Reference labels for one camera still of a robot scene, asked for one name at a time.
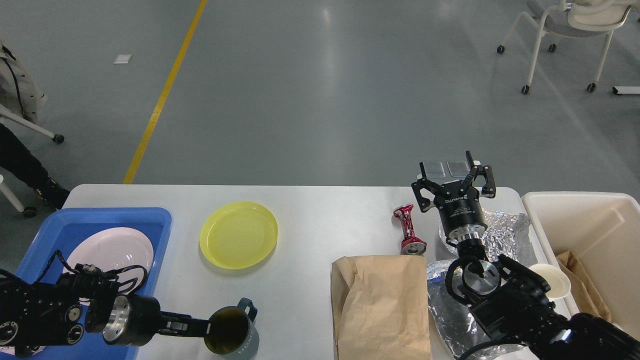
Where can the blue plastic tray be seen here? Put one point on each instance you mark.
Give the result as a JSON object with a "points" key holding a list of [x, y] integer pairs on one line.
{"points": [[155, 220]]}

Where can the yellow plate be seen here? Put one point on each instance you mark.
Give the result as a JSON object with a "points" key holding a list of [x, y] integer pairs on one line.
{"points": [[238, 235]]}

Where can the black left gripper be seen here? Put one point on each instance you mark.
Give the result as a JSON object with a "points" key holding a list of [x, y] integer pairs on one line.
{"points": [[135, 319]]}

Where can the crumpled aluminium foil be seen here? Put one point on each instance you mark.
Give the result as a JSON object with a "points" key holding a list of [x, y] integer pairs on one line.
{"points": [[506, 234]]}

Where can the crushed red can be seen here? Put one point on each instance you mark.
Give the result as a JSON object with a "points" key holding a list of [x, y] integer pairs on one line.
{"points": [[410, 244]]}

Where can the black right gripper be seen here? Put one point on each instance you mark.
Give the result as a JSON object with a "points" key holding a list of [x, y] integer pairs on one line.
{"points": [[458, 201]]}

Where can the white bar on floor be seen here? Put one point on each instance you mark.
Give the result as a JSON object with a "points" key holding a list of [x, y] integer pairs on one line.
{"points": [[626, 90]]}

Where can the teal mug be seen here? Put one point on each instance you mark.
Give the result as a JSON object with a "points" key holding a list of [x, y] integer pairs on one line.
{"points": [[232, 334]]}

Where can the pink mug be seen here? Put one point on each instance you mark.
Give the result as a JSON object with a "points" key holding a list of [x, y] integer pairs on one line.
{"points": [[13, 351]]}

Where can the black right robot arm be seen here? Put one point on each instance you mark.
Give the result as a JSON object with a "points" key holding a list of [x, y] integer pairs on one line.
{"points": [[507, 300]]}

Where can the white chair leg with caster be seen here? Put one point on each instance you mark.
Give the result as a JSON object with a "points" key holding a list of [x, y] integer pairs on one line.
{"points": [[7, 114]]}

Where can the brown paper in bin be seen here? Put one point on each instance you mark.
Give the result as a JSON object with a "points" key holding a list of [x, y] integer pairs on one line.
{"points": [[585, 293]]}

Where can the white office chair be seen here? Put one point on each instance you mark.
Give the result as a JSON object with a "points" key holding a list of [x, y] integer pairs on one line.
{"points": [[576, 19]]}

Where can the brown paper bag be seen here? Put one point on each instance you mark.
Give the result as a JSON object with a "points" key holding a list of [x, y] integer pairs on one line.
{"points": [[380, 307]]}

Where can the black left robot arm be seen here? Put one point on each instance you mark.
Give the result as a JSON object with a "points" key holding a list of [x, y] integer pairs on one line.
{"points": [[87, 299]]}

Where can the white paper cup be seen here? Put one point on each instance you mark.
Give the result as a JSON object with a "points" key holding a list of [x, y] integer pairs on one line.
{"points": [[560, 286]]}

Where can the person in beige coat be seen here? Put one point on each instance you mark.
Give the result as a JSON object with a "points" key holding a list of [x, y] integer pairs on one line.
{"points": [[20, 92]]}

